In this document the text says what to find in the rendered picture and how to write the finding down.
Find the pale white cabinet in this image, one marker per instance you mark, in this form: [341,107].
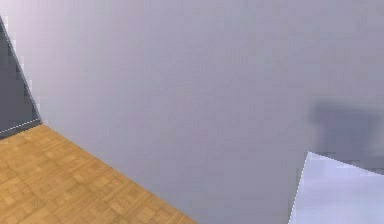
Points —
[336,193]

